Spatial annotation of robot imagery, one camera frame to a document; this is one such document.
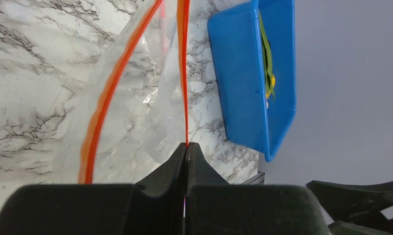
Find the blue plastic bin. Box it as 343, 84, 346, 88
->
208, 0, 297, 162

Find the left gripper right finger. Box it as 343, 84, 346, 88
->
185, 142, 329, 235

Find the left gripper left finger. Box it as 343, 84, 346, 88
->
0, 143, 186, 235

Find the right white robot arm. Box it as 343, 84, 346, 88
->
306, 181, 393, 235

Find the clear orange-zip plastic bag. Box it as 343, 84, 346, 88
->
51, 0, 190, 184

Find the yellow bell pepper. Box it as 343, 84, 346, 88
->
265, 74, 276, 99

